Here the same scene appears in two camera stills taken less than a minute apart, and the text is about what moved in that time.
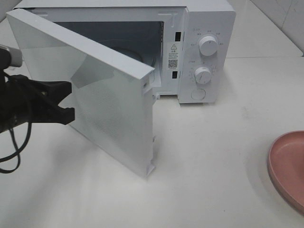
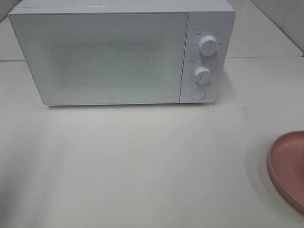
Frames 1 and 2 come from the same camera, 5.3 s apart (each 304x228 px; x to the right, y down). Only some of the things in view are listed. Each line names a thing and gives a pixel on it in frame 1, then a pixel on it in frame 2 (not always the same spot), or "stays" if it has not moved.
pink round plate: (285, 162) stays
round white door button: (198, 93) stays
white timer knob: (203, 75) stays
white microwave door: (113, 99) → (106, 59)
